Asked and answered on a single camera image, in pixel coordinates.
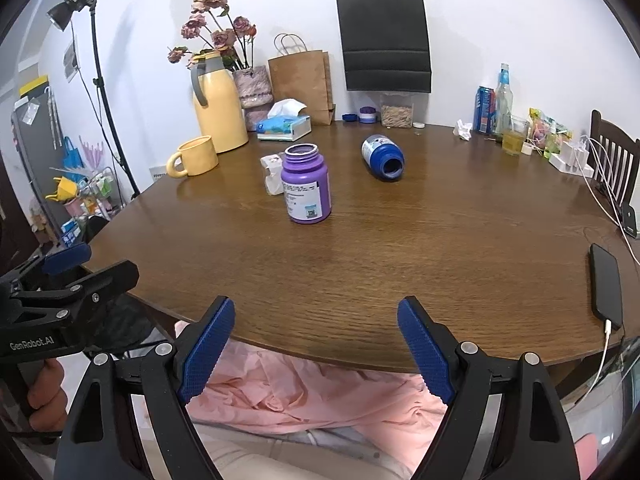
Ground purple bottle with white label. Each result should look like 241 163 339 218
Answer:
281 143 332 224

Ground person's left hand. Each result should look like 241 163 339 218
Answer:
27 359 67 432

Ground dark cluttered side cabinet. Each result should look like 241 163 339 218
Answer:
10 76 125 240

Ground black smartphone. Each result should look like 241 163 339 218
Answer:
588 244 623 330

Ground yellow ceramic mug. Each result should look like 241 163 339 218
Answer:
166 136 219 178

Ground yellow thermos jug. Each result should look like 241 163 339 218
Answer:
190 51 248 154

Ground black light stand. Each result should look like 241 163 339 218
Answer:
46 0 141 201

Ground pink textured flower vase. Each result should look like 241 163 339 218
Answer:
233 66 274 131

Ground blue tissue box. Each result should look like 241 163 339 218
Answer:
256 99 311 142

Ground white power strip with chargers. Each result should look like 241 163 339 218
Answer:
549 141 594 179

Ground dried pink flowers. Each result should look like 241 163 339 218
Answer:
167 0 257 72

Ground dark wooden chair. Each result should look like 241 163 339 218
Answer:
588 110 639 238

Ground colourful snack packets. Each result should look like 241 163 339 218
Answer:
528 107 573 158

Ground glass of yellow drink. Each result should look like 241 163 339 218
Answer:
502 116 529 156

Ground crumpled white tissue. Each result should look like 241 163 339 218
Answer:
454 119 473 142

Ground brown paper bag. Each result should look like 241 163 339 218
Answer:
268 32 335 126

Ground blue bottle with white label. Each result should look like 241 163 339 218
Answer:
361 134 406 181

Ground blue soda can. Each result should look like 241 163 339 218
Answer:
472 86 496 136

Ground clear glass bottle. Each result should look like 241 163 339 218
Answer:
495 63 513 141

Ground clear container with grains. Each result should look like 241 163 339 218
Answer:
380 93 413 129

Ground small purple white jar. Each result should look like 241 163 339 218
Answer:
358 106 378 124

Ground black paper bag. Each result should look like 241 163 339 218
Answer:
336 0 433 93

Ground white charging cable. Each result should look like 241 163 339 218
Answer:
579 134 640 236

